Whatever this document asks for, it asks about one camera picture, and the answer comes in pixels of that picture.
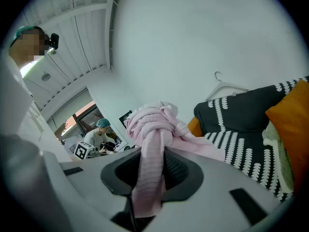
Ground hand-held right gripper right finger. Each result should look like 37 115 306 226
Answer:
144 145 294 232

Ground person's white t-shirt torso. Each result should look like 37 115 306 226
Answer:
0 54 73 164

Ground black head-mounted camera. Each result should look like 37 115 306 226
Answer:
49 32 60 50

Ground black picture frame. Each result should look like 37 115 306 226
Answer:
118 110 133 129

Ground white clothes hanger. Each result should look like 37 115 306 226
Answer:
205 71 249 102

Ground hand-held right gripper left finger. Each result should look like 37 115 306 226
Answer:
42 146 143 232

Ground green white fleece blanket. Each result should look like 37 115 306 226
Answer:
262 121 295 193

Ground pink cloth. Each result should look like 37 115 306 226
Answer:
123 100 226 219

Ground black white patterned sofa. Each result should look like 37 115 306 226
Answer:
187 75 309 203

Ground person's head with teal cap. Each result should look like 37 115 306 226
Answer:
8 25 53 67

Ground orange cushion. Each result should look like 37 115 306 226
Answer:
265 79 309 195

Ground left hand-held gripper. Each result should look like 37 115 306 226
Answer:
73 141 99 160

